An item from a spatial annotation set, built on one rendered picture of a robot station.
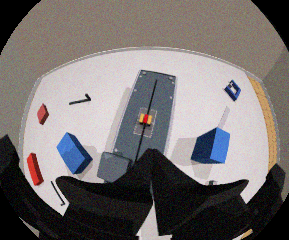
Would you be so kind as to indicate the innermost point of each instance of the blue rectangular block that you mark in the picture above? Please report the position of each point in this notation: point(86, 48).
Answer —
point(212, 147)

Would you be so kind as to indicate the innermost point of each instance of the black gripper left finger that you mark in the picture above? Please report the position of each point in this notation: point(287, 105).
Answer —
point(126, 198)

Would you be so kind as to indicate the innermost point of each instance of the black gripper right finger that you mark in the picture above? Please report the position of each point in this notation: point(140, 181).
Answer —
point(178, 197)

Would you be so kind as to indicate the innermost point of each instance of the blue cube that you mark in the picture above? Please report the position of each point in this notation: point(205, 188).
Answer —
point(73, 153)

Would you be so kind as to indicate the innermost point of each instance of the red rectangular block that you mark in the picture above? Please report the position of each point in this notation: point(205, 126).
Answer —
point(43, 114)
point(34, 169)

